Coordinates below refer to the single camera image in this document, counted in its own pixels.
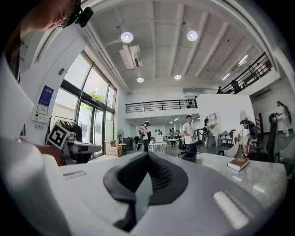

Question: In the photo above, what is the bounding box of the glass window front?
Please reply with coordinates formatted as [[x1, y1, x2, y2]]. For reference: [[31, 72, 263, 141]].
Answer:
[[52, 50, 118, 159]]

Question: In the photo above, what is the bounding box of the black head-mounted camera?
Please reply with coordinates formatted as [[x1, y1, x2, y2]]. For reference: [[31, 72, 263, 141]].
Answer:
[[75, 6, 94, 28]]

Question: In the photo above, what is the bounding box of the small grey chair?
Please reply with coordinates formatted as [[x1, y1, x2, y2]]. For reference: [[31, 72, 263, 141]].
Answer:
[[218, 130, 231, 146]]

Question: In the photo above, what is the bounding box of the black armrest office chair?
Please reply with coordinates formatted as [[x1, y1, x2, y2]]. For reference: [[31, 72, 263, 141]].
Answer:
[[250, 112, 278, 162]]

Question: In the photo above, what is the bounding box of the person's head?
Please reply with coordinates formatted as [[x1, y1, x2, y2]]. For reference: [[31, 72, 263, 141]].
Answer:
[[20, 0, 81, 32]]

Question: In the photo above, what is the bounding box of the brown hardcover book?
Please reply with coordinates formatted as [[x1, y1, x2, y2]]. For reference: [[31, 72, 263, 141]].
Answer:
[[227, 156, 250, 171]]

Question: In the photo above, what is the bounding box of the white shelf cabinet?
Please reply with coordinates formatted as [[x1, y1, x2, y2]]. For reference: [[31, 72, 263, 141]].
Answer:
[[208, 112, 220, 147]]

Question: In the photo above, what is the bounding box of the black mezzanine railing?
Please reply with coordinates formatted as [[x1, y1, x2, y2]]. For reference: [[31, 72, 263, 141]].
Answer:
[[216, 52, 274, 94]]

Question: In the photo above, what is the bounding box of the black balcony railing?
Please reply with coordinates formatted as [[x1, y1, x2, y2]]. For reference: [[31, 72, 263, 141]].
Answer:
[[125, 99, 198, 113]]

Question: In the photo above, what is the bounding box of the black tissue box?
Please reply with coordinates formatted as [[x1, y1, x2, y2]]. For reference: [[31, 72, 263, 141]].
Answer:
[[182, 152, 197, 163]]

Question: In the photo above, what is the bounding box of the black standing fan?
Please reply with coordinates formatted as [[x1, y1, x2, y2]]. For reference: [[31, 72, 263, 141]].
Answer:
[[116, 128, 125, 145]]

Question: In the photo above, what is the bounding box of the person's left forearm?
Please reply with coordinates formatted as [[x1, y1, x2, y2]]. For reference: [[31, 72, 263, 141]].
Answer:
[[32, 143, 64, 167]]

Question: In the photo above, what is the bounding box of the white wall notice board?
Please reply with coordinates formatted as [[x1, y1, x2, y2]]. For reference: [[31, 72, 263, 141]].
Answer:
[[32, 103, 49, 123]]

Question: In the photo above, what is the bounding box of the cardboard box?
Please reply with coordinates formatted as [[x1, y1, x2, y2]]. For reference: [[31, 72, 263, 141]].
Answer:
[[105, 139, 123, 157]]

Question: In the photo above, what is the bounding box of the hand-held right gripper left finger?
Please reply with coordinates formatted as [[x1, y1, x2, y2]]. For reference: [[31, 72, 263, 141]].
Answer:
[[103, 152, 149, 232]]

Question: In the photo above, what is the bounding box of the white work table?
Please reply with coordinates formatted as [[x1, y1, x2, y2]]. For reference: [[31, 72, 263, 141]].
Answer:
[[148, 139, 168, 153]]

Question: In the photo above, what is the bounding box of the clothes rack with dark clothes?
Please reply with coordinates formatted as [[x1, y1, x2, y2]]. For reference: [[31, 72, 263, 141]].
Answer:
[[48, 115, 83, 143]]

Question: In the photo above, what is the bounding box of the white ceiling air conditioner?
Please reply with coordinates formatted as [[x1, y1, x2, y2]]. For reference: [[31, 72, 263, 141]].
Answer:
[[118, 44, 143, 70]]

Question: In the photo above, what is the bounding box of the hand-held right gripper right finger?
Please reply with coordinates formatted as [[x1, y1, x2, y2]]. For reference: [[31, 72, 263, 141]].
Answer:
[[147, 152, 189, 206]]

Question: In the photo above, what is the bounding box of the blue wall poster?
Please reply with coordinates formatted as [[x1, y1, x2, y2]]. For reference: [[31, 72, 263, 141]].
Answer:
[[38, 85, 54, 107]]

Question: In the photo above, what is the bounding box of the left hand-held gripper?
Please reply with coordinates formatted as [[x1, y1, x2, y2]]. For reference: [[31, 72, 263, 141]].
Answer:
[[46, 121, 102, 165]]

